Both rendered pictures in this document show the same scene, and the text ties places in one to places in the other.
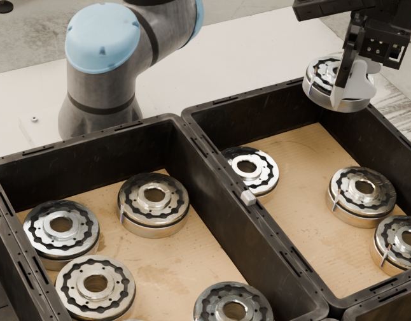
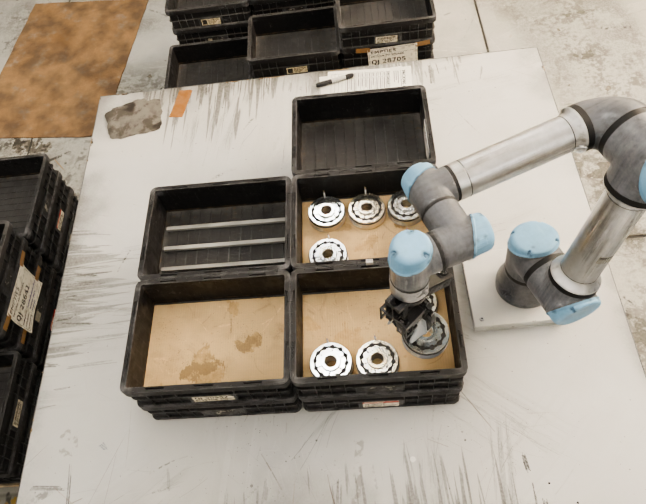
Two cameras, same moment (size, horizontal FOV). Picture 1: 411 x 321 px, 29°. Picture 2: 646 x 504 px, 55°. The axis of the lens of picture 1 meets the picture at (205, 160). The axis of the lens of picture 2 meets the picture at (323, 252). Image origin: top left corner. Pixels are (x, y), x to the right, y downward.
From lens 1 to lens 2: 1.52 m
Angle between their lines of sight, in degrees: 73
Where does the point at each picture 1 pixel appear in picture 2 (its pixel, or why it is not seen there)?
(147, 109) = (533, 315)
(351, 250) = (346, 339)
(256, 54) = (608, 443)
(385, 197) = (365, 367)
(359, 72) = not seen: hidden behind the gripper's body
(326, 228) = (366, 335)
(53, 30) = not seen: outside the picture
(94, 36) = (524, 229)
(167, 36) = (534, 284)
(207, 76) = (581, 386)
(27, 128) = not seen: hidden behind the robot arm
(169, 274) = (368, 247)
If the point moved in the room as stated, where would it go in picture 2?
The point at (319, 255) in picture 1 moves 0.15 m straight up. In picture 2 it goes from (350, 321) to (346, 293)
